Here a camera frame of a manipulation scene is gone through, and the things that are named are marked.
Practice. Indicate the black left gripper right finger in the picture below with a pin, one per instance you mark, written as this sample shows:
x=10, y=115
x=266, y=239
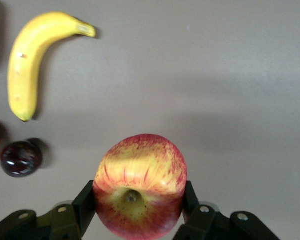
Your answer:
x=207, y=225

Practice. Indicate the dark purple plum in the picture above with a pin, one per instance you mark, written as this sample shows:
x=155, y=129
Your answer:
x=21, y=158

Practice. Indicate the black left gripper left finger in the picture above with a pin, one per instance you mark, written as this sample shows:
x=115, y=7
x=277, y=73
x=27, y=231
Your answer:
x=65, y=220

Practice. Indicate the red yellow striped apple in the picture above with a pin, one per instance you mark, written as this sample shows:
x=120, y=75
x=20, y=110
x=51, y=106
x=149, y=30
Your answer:
x=140, y=175

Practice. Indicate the large table cover mat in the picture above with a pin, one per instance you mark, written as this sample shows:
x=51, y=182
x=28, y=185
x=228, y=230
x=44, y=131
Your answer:
x=190, y=87

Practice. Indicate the yellow banana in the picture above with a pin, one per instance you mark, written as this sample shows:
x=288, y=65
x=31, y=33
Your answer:
x=22, y=75

